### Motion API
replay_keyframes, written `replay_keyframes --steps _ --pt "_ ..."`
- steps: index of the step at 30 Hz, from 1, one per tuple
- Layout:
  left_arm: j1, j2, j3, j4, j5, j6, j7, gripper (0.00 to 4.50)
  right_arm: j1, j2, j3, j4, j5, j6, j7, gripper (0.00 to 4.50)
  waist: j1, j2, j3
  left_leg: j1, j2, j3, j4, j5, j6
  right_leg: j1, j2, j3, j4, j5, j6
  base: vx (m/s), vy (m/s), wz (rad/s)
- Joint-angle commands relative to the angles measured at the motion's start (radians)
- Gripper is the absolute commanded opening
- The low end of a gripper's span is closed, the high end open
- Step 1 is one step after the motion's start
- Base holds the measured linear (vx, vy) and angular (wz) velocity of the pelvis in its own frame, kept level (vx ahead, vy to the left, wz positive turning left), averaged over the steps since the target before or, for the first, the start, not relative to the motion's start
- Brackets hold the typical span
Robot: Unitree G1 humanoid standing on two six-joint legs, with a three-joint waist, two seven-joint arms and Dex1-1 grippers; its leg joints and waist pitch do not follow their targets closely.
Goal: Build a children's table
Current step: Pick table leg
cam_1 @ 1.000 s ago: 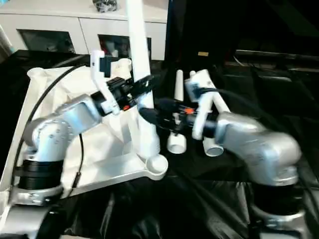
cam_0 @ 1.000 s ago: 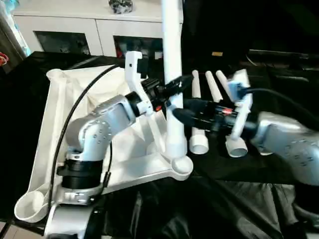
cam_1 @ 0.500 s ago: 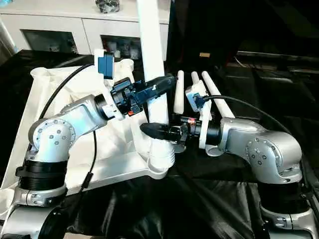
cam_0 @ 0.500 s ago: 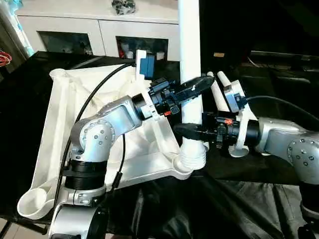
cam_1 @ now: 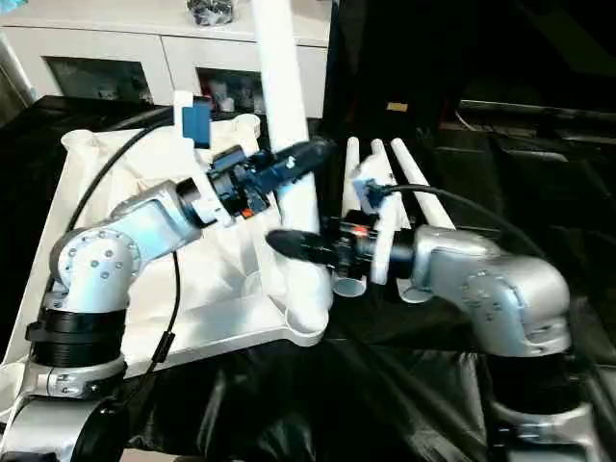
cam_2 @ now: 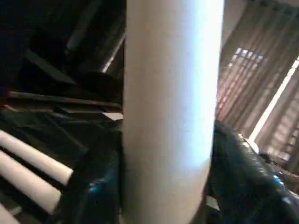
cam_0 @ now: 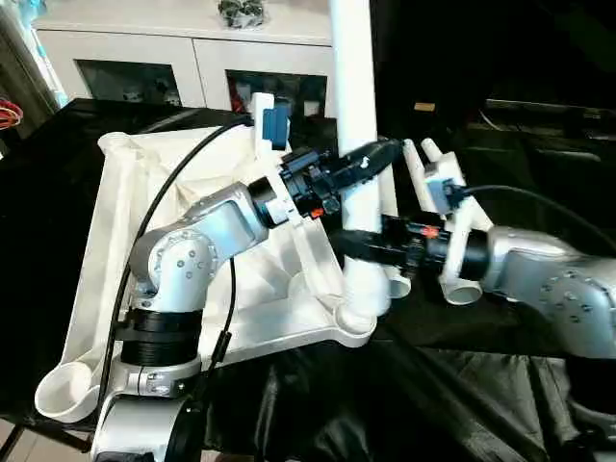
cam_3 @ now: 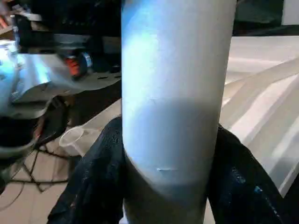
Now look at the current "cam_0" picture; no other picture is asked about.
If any white plastic table leg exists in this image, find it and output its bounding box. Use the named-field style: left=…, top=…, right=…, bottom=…
left=421, top=138, right=473, bottom=186
left=402, top=140, right=482, bottom=306
left=379, top=173, right=413, bottom=297
left=329, top=0, right=393, bottom=321

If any black work mat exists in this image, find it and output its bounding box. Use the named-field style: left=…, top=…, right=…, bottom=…
left=0, top=96, right=616, bottom=462

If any white cabinet with glass doors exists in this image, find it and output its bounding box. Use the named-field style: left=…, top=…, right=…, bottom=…
left=34, top=0, right=338, bottom=118

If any shiny ornament on cabinet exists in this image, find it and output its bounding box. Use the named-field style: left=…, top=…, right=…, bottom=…
left=218, top=0, right=263, bottom=27

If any white plastic table top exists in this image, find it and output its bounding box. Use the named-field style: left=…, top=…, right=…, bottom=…
left=34, top=130, right=378, bottom=424

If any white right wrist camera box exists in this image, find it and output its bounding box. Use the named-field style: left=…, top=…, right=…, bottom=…
left=422, top=159, right=477, bottom=285

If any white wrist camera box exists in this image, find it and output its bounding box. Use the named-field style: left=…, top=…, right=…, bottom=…
left=422, top=159, right=477, bottom=285
left=250, top=93, right=292, bottom=189

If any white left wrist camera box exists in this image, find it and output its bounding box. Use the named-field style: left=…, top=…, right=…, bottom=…
left=250, top=93, right=292, bottom=189

